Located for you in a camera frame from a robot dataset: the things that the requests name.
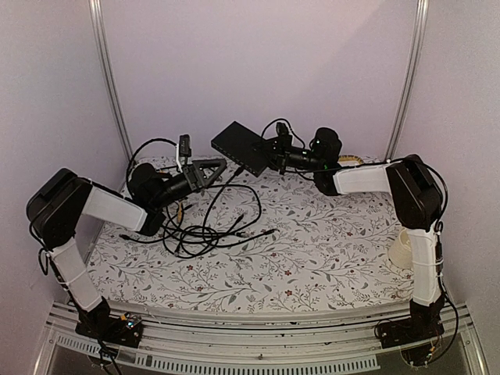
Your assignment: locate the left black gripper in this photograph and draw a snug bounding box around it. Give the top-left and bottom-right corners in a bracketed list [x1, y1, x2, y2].
[152, 159, 227, 210]

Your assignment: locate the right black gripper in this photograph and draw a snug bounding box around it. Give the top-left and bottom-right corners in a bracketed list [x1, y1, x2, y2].
[251, 134, 323, 174]

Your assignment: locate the black network switch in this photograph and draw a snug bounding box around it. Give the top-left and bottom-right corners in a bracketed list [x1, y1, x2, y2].
[211, 121, 268, 177]

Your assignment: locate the black ethernet cable pulled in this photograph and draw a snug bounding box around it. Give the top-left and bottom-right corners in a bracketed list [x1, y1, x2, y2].
[126, 137, 191, 210]

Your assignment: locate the black cable bundle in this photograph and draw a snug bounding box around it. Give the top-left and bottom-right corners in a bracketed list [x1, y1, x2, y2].
[163, 166, 277, 251]

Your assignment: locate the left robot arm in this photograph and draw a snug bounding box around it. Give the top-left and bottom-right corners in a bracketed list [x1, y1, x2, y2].
[26, 159, 227, 339]

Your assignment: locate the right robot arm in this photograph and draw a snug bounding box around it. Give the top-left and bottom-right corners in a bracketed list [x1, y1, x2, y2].
[256, 123, 447, 341]

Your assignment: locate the woven bamboo tray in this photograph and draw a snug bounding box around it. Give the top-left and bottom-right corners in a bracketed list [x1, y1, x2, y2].
[338, 155, 364, 166]

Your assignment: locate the floral table mat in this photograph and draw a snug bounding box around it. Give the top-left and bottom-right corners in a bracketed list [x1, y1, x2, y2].
[87, 163, 413, 314]

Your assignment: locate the cream ribbed cup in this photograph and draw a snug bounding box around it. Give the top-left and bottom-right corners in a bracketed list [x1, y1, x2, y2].
[387, 229, 413, 269]

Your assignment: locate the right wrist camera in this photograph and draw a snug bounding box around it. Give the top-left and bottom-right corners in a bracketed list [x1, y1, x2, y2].
[276, 121, 293, 145]

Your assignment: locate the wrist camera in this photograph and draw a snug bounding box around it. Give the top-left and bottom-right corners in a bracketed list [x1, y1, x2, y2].
[276, 121, 293, 145]
[176, 134, 191, 170]

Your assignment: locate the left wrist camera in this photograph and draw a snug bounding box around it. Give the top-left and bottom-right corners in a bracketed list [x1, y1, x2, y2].
[176, 134, 191, 170]

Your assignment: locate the left aluminium frame post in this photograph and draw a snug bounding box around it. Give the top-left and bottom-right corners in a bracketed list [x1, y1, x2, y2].
[88, 0, 134, 161]

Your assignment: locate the aluminium frame post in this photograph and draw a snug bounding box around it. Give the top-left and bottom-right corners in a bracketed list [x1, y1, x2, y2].
[384, 0, 430, 159]
[88, 0, 134, 161]

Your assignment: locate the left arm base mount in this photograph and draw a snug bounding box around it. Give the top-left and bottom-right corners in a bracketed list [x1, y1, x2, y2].
[75, 309, 144, 348]

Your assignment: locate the right aluminium frame post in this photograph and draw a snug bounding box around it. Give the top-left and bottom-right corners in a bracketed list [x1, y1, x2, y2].
[384, 0, 430, 159]

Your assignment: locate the front aluminium rail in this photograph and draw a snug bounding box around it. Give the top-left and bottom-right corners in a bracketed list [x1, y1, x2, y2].
[34, 300, 489, 372]

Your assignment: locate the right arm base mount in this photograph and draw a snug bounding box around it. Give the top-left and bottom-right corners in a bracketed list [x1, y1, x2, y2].
[374, 308, 445, 348]

